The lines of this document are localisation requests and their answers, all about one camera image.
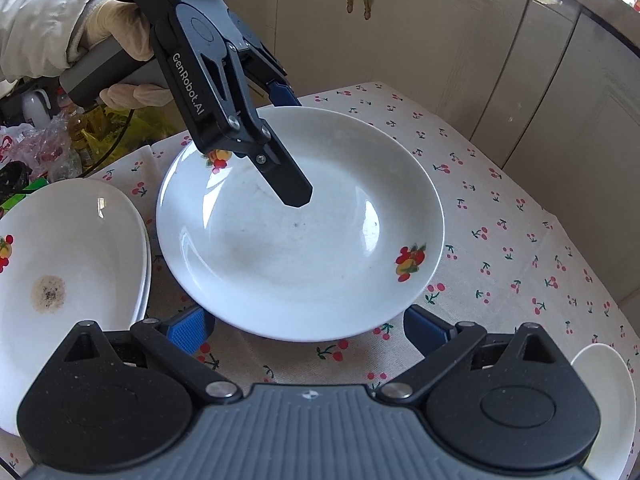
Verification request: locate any small white deep plate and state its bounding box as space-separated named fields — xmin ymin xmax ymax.
xmin=156 ymin=106 xmax=445 ymax=342

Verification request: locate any stained white plate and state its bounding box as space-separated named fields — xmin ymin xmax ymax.
xmin=1 ymin=179 xmax=145 ymax=434

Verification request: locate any white bowl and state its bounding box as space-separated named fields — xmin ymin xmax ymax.
xmin=572 ymin=344 xmax=637 ymax=479

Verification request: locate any large white plate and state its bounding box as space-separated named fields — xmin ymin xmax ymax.
xmin=134 ymin=226 xmax=152 ymax=322

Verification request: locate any white sleeve forearm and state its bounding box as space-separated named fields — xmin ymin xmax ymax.
xmin=1 ymin=0 xmax=94 ymax=82

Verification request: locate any cherry print tablecloth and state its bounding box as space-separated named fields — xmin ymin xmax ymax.
xmin=0 ymin=80 xmax=640 ymax=480

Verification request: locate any yellow plastic bag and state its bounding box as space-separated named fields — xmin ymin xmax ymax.
xmin=67 ymin=105 xmax=179 ymax=174

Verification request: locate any white cabinet row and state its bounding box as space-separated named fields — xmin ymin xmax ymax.
xmin=226 ymin=0 xmax=639 ymax=308

